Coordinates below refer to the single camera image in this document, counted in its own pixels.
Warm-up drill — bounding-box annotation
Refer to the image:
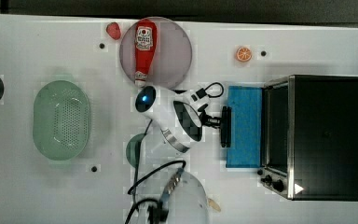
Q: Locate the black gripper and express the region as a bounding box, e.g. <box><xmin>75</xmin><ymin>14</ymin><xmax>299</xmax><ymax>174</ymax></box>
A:
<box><xmin>200</xmin><ymin>106</ymin><xmax>221</xmax><ymax>129</ymax></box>

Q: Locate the black oven door handle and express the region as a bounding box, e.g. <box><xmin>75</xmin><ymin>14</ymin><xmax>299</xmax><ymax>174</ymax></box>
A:
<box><xmin>220</xmin><ymin>106</ymin><xmax>231</xmax><ymax>147</ymax></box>

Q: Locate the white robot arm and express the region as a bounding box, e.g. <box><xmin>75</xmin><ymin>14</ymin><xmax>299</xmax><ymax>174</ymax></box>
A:
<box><xmin>131</xmin><ymin>86</ymin><xmax>220</xmax><ymax>224</ymax></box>

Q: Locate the grey round plate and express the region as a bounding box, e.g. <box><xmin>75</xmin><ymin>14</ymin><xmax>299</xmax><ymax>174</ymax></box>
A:
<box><xmin>119</xmin><ymin>17</ymin><xmax>192</xmax><ymax>89</ymax></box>

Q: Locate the orange slice toy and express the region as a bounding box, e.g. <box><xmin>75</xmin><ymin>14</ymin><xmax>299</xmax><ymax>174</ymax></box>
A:
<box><xmin>235</xmin><ymin>47</ymin><xmax>253</xmax><ymax>63</ymax></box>

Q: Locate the red ketchup bottle toy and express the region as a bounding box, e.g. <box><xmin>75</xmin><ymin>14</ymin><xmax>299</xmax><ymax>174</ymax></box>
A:
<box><xmin>134</xmin><ymin>19</ymin><xmax>158</xmax><ymax>87</ymax></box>

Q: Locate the red strawberry toy on table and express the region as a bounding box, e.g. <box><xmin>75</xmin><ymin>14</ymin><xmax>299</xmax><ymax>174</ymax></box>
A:
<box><xmin>105</xmin><ymin>22</ymin><xmax>121</xmax><ymax>40</ymax></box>

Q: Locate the green oval colander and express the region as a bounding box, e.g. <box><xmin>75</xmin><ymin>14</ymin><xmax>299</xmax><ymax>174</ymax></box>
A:
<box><xmin>33</xmin><ymin>80</ymin><xmax>91</xmax><ymax>161</ymax></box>

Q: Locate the green cup with handle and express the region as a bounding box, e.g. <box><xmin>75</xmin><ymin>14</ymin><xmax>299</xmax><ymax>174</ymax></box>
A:
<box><xmin>126</xmin><ymin>133</ymin><xmax>145</xmax><ymax>168</ymax></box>

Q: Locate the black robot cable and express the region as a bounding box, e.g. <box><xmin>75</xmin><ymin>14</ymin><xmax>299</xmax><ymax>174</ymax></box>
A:
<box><xmin>124</xmin><ymin>81</ymin><xmax>226</xmax><ymax>224</ymax></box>

